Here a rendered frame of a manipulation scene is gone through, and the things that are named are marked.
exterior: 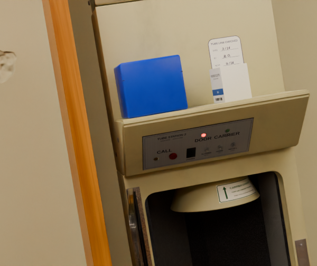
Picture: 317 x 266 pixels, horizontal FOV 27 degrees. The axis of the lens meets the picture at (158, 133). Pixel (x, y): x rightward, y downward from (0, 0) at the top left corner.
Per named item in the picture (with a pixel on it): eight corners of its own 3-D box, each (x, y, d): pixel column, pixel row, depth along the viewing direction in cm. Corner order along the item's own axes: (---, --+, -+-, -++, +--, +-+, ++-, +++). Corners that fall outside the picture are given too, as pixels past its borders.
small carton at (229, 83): (214, 103, 116) (208, 69, 115) (240, 99, 117) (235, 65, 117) (225, 102, 111) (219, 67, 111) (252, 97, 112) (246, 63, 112)
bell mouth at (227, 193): (163, 204, 137) (159, 178, 137) (244, 189, 140) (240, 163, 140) (180, 217, 120) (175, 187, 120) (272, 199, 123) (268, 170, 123)
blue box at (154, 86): (121, 118, 116) (113, 67, 115) (176, 109, 117) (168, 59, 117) (128, 119, 106) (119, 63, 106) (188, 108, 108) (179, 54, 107)
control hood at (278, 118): (121, 176, 117) (112, 120, 116) (294, 144, 122) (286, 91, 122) (130, 182, 106) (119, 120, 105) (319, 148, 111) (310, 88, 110)
